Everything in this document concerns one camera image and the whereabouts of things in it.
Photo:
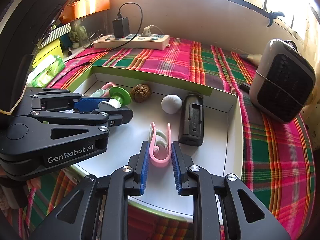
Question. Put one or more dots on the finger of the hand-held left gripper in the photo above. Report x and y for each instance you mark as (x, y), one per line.
(117, 117)
(87, 103)

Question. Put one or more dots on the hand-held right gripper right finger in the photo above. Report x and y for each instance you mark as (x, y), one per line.
(176, 175)

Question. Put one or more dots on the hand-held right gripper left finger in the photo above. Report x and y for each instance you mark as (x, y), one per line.
(143, 175)

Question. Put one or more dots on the pink curly clip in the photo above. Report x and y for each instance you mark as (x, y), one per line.
(158, 161)

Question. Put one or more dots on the green white suction holder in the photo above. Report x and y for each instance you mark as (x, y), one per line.
(121, 96)

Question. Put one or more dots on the brown walnut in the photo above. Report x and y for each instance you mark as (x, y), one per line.
(141, 93)

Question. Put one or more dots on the shallow green white cardboard box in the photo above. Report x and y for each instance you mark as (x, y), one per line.
(220, 142)

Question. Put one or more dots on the white ball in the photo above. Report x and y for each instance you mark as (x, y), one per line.
(171, 104)

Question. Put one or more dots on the small pink clip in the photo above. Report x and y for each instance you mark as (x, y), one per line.
(108, 86)

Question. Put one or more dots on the green tissue packet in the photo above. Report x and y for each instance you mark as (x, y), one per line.
(47, 73)

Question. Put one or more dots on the black rectangular device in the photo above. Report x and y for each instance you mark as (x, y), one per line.
(191, 127)

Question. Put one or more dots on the yellow-green cardboard box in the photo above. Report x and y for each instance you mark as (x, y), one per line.
(48, 51)

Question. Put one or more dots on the green box with striped sides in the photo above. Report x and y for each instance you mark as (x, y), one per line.
(58, 32)

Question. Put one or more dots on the white power strip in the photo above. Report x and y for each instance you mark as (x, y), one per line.
(140, 43)

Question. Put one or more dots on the black charger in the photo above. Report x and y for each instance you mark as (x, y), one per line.
(120, 27)

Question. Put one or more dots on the white plug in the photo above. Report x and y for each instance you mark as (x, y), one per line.
(147, 32)

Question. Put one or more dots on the orange storage box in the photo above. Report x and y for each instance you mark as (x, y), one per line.
(87, 6)

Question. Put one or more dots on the pink green plaid tablecloth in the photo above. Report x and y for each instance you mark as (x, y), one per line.
(275, 155)

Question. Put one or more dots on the small black object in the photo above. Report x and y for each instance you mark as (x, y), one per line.
(245, 86)

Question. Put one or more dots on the grey black space heater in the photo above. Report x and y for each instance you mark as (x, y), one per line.
(282, 85)

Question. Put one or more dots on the black clamp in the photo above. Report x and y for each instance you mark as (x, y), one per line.
(272, 17)

